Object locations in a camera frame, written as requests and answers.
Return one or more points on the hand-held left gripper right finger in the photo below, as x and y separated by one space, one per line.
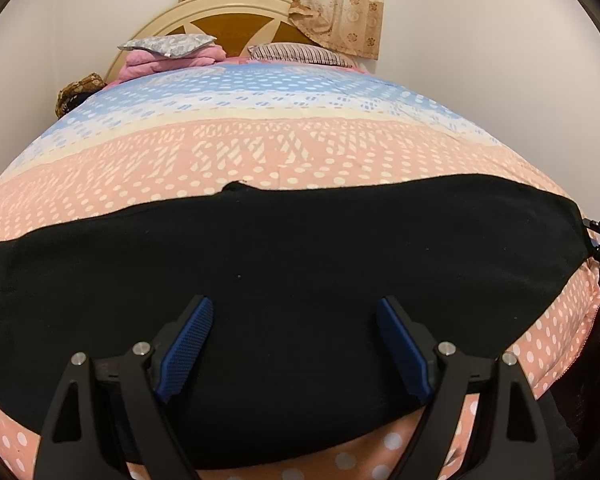
405 355

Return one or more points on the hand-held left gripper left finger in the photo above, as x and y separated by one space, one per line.
185 355

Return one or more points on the black pants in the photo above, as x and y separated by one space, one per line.
300 260

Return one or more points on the person's dark clothing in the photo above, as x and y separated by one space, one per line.
595 350

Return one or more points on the polka dot bedspread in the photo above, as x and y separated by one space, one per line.
280 135

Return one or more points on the brown patterned bag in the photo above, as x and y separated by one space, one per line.
77 90

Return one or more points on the folded pink blanket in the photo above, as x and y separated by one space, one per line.
145 63

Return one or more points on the grey patterned pillow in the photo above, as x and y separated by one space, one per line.
170 45

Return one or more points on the striped pillow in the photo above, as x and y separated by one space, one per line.
300 52

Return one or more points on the beige floral window curtain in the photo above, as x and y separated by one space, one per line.
350 10

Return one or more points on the cream wooden headboard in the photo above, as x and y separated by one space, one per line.
230 2

